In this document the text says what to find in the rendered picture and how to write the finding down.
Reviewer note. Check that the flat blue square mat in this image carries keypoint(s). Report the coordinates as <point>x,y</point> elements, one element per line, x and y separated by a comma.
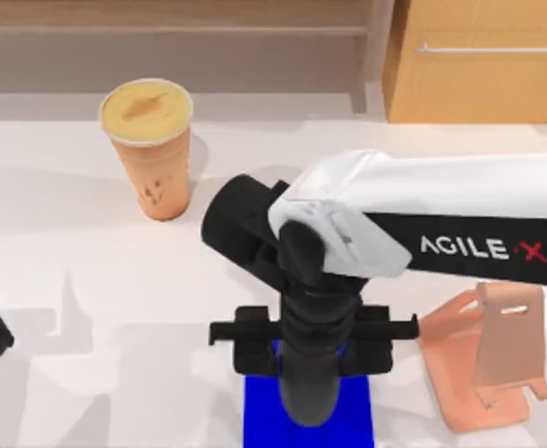
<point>355,410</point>

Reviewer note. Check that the orange cup with tan lid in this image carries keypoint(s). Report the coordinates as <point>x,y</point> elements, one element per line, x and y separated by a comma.
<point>154,163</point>

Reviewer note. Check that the open wooden shelves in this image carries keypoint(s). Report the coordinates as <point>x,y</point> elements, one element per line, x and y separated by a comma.
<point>161,31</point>

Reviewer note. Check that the salmon phone stand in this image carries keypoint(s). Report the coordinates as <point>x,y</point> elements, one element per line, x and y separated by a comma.
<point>511,350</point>

